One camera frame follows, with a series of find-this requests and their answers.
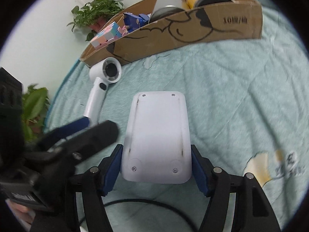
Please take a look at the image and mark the white plastic device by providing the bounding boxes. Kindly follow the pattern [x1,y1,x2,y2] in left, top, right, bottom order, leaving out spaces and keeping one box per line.
[121,91,192,184]

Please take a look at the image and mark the pastel rubik's cube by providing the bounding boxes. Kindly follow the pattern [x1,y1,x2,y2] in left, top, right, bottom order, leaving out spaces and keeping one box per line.
[90,22,123,49]

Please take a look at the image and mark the blue metal stapler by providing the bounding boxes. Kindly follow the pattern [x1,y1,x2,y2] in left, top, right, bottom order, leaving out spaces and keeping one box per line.
[123,13,150,32]

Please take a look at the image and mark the silver metal canister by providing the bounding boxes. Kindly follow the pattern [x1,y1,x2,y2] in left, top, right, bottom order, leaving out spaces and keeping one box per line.
[149,0,190,23]

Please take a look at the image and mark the colourful board game box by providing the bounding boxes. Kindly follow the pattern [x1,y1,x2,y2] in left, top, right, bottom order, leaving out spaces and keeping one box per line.
[118,26,129,37]

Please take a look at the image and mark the person's left hand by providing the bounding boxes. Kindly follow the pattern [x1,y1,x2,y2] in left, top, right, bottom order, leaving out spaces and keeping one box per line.
[6,200,35,224]

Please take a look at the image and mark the large leaf plant left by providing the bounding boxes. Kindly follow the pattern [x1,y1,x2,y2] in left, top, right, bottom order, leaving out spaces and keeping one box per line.
[21,84,50,142]

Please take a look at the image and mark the corner potted green plant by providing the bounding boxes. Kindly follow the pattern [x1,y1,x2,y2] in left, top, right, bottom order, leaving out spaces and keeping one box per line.
[67,0,124,41]

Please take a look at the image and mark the black cable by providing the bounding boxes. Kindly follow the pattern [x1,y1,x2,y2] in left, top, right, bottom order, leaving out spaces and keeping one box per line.
[78,197,198,232]

